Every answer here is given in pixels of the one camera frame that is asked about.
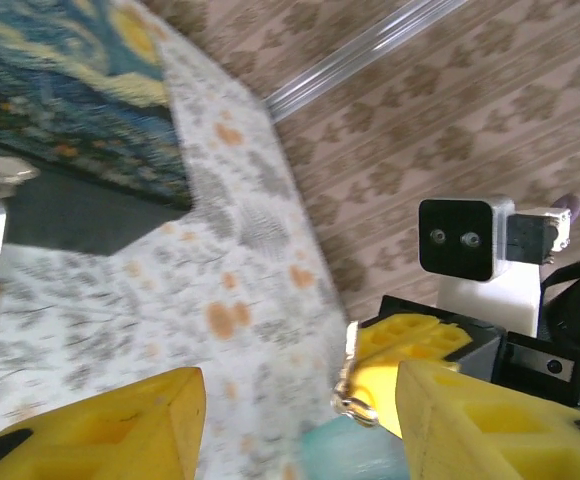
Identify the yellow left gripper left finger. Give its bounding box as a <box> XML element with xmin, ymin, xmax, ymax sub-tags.
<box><xmin>0</xmin><ymin>367</ymin><xmax>207</xmax><ymax>480</ymax></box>

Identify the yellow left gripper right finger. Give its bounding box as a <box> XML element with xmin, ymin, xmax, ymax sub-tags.
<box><xmin>394</xmin><ymin>359</ymin><xmax>580</xmax><ymax>480</ymax></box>

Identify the black box with painting lid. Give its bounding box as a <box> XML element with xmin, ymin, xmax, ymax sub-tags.
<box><xmin>0</xmin><ymin>0</ymin><xmax>196</xmax><ymax>259</ymax></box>

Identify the green translucent cup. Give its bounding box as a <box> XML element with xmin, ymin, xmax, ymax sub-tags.
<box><xmin>298</xmin><ymin>418</ymin><xmax>409</xmax><ymax>480</ymax></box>

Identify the floral patterned table mat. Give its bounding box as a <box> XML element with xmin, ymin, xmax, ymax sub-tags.
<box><xmin>0</xmin><ymin>0</ymin><xmax>354</xmax><ymax>480</ymax></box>

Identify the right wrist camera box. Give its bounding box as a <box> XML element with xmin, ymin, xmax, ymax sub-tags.
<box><xmin>417</xmin><ymin>194</ymin><xmax>574</xmax><ymax>341</ymax></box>

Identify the purple cable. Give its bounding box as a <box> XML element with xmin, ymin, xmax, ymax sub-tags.
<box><xmin>552</xmin><ymin>193</ymin><xmax>580</xmax><ymax>226</ymax></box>

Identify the aluminium frame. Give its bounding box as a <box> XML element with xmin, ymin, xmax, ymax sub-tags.
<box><xmin>263</xmin><ymin>0</ymin><xmax>471</xmax><ymax>122</ymax></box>

